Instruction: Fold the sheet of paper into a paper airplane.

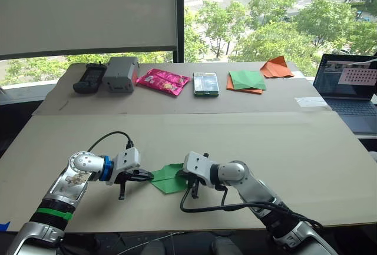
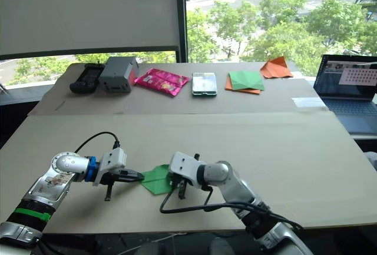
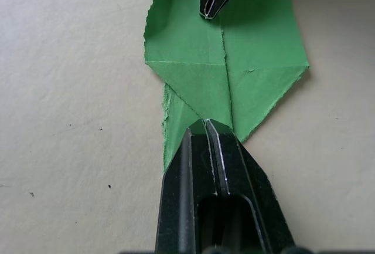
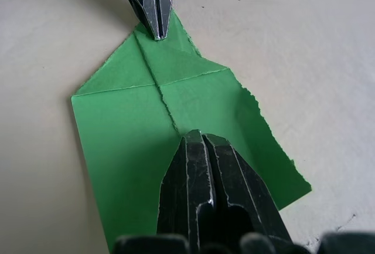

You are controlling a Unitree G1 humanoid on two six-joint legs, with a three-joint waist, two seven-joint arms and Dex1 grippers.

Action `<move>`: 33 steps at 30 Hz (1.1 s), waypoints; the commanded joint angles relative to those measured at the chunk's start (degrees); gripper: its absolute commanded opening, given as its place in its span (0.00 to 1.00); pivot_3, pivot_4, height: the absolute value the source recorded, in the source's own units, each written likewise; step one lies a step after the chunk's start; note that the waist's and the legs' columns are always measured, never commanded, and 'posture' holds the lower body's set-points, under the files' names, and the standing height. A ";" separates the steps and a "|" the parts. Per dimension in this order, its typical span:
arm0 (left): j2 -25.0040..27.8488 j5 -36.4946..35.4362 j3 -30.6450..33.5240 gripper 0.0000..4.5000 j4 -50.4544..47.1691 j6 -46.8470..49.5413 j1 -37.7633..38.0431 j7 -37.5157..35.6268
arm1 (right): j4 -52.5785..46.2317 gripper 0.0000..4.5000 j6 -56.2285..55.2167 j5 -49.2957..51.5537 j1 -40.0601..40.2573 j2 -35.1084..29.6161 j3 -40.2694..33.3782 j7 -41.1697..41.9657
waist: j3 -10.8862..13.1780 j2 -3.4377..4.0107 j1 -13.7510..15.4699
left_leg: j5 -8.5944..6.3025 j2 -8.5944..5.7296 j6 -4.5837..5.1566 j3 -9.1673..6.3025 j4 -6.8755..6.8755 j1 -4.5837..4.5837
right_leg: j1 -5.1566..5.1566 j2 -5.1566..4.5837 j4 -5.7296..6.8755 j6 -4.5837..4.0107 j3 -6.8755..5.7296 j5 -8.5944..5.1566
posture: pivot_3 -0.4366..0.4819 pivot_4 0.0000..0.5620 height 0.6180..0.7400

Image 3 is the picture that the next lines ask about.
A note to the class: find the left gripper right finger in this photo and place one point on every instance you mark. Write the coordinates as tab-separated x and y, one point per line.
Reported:
243	172

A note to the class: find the green paper sheet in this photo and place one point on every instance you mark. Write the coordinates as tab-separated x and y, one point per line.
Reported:
205	84

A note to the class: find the beige cardboard sheet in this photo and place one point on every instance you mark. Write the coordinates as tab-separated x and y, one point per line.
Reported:
58	89

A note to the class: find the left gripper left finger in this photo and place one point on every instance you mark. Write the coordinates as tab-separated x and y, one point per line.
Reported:
175	195

